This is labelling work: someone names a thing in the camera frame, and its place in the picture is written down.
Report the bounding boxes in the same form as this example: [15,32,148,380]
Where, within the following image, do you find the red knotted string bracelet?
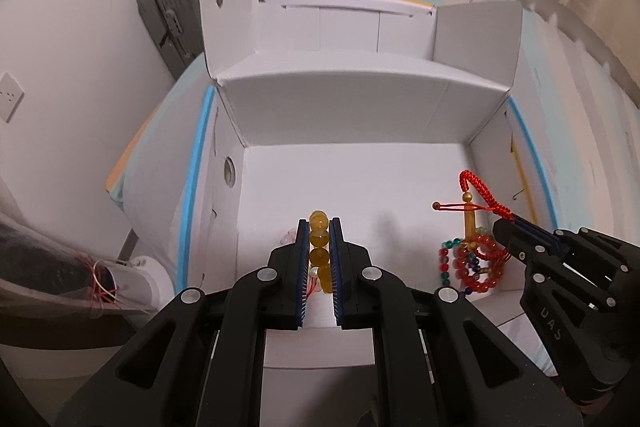
[432,169,516,253]

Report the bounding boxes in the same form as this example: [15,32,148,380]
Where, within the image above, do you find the yellow bead bracelet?
[307,208,334,295]

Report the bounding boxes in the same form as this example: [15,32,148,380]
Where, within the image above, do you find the multicolour bead bracelet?
[438,236,490,298]

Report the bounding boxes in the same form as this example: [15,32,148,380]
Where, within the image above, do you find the red string bracelet gold tube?
[307,267,319,297]

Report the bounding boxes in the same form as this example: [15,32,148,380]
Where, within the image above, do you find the white cardboard box blue trim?
[106,0,561,371]

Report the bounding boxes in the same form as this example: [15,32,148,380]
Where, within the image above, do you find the clear plastic bag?
[1,184,156,320]

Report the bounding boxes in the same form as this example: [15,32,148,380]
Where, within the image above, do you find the white wall socket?
[0,72,24,122]

